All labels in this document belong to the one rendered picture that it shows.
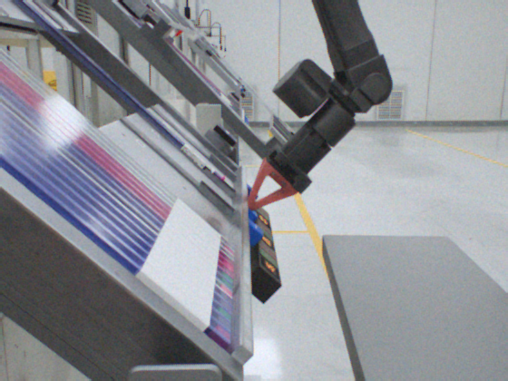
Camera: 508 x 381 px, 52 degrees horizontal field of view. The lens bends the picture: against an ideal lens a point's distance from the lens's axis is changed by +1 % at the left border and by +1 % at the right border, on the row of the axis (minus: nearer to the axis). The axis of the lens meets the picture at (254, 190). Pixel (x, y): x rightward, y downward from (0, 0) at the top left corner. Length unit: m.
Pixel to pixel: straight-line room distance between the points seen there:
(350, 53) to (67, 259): 0.54
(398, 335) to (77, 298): 0.44
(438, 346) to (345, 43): 0.42
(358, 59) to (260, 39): 7.64
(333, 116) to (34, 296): 0.53
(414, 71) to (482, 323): 8.16
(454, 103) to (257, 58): 3.26
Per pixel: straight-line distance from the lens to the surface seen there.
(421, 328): 0.69
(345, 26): 0.77
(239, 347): 0.35
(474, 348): 0.67
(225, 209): 0.68
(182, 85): 1.75
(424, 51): 8.86
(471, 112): 9.19
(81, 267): 0.32
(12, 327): 0.81
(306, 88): 0.74
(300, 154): 0.76
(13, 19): 0.76
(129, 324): 0.33
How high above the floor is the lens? 0.91
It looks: 13 degrees down
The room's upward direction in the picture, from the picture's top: straight up
